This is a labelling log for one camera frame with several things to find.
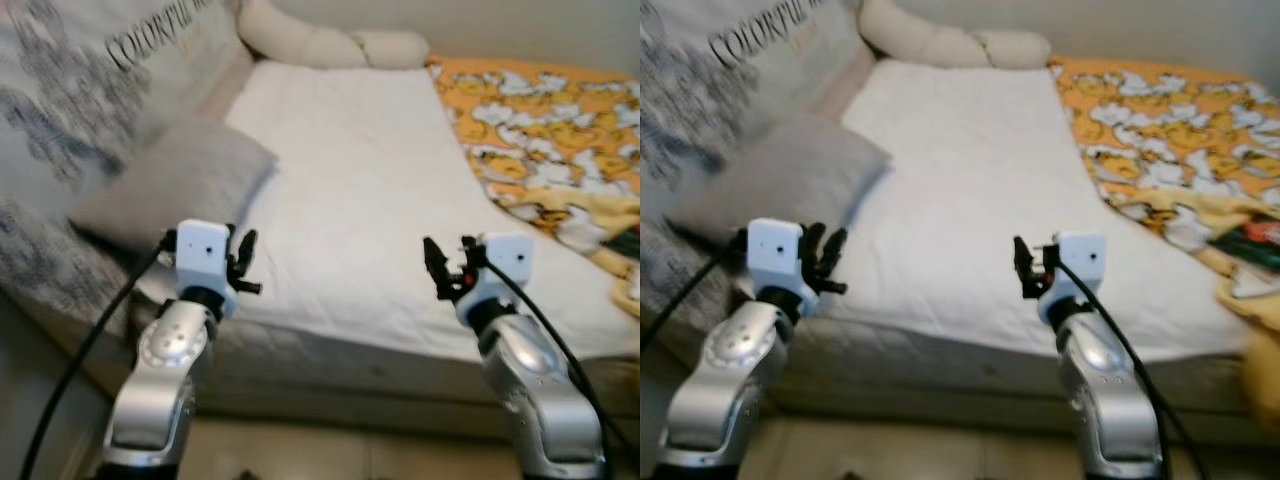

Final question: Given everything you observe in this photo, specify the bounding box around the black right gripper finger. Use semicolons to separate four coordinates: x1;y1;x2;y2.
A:
423;237;451;299
1013;237;1039;299

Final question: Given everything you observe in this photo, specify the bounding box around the grey rectangular pillow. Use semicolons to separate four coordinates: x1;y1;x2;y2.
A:
690;112;891;251
67;118;278;253

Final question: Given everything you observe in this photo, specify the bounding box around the yellow egg print blanket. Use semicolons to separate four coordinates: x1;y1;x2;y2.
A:
1050;55;1280;431
427;55;641;319

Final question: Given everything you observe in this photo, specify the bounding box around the white quilted mattress pad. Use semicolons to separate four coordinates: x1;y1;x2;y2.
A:
800;58;1263;363
130;60;641;363

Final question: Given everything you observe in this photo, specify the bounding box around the grey bed mattress base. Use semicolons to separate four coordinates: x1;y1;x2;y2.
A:
20;280;641;441
640;300;1280;441

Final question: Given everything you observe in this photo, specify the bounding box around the printed grey headboard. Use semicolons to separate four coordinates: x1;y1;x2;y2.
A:
640;0;871;331
0;0;251;331

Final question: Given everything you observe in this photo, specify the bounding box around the beige braided bolster pillow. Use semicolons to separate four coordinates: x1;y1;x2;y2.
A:
857;0;1053;71
237;0;431;71

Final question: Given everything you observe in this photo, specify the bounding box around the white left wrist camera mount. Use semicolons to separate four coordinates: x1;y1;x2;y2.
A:
175;220;236;306
747;218;806;301

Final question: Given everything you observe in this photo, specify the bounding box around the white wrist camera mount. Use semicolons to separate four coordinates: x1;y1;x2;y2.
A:
1040;232;1106;321
175;220;236;306
747;218;806;301
458;233;533;321

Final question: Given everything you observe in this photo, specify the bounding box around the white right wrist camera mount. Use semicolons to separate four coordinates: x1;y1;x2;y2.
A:
1040;232;1106;321
458;233;533;321

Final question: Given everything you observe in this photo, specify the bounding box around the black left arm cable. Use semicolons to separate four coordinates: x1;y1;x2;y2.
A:
20;232;179;480
640;232;751;353

